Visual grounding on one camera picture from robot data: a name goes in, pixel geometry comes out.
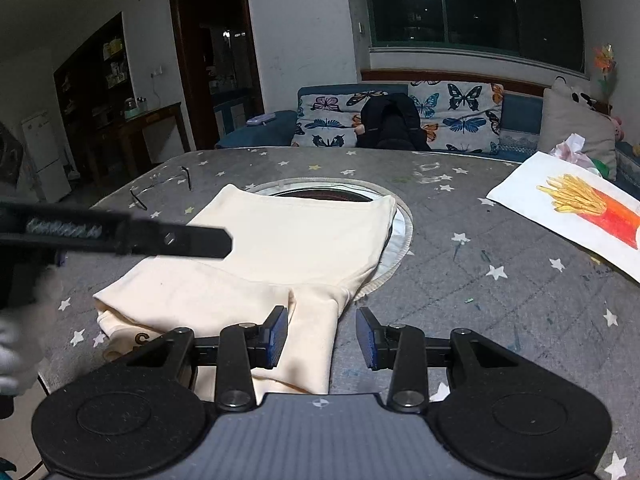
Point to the dark wooden side table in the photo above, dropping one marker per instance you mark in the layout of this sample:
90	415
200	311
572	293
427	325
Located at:
155	115

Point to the orange paper flower decoration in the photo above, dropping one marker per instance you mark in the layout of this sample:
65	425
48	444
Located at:
604	60

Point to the person's left hand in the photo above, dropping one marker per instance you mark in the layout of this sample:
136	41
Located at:
25	340

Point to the pink plush toy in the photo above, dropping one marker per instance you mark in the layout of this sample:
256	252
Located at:
618	127

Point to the grey star-print tablecloth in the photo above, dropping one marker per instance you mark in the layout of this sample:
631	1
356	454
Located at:
475	310

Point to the glass jar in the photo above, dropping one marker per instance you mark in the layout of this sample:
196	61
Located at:
141	105
130	109

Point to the small pale case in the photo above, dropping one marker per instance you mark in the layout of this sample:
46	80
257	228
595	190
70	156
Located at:
260	120

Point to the black backpack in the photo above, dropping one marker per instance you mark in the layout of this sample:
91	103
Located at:
390	125

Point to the grey pillow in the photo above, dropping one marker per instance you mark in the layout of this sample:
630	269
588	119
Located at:
570	120

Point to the butterfly print cushion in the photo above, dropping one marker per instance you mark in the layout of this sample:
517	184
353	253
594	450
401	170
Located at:
460	120
325	120

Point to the round metal table insert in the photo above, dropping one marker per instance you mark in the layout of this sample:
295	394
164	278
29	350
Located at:
400	240

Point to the crumpled pink white tissue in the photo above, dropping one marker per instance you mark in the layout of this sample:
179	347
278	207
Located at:
570	150

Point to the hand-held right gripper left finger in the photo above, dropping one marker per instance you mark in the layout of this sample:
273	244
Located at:
277	341

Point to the panda plush toy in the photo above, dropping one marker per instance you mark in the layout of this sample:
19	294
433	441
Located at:
582	97

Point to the white wall socket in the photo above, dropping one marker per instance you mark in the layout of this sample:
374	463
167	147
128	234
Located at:
157	72

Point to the green toy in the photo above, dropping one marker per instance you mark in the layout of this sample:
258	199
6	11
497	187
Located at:
599	166

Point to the dark window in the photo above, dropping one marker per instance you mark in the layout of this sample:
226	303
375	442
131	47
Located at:
475	10

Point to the dark wooden shelf cabinet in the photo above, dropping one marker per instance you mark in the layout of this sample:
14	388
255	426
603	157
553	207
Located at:
90	85

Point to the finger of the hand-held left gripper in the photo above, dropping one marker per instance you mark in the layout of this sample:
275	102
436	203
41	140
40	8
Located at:
190	240

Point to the dark wooden door frame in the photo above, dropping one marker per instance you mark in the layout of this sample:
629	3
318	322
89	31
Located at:
175	60

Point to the eyeglasses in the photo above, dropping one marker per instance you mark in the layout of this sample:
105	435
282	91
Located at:
187	177

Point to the cream garment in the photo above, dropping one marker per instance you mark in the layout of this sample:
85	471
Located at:
280	250

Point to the french fries drawing paper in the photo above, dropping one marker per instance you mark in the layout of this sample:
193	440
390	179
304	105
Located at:
530	185

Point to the white fridge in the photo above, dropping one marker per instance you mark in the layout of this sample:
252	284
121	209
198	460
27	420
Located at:
42	155

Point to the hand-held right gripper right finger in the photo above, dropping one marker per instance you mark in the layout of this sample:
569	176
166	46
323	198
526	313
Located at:
368	345

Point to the blue sofa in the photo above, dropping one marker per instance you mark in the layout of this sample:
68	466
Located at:
520	110

